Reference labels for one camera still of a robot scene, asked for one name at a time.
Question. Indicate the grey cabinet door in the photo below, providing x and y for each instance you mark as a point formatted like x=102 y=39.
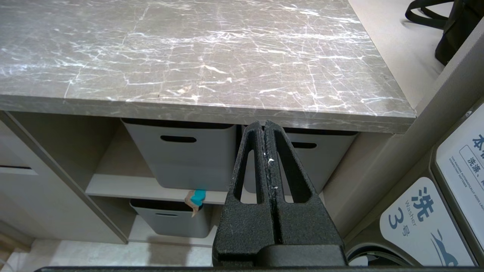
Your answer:
x=45 y=181

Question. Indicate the grey washing machine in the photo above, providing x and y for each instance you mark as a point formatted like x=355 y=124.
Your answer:
x=435 y=189

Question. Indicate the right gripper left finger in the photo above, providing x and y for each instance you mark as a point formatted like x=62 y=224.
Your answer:
x=242 y=226

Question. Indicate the teal and brown wrapper scrap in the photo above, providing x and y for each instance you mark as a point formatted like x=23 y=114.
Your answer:
x=196 y=200

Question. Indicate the grey cabinet shelf board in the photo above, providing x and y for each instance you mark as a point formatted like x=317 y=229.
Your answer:
x=151 y=189

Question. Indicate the marble counter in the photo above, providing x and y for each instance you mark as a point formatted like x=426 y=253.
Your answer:
x=196 y=56

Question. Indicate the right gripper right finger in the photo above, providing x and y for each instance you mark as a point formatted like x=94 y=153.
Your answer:
x=302 y=223

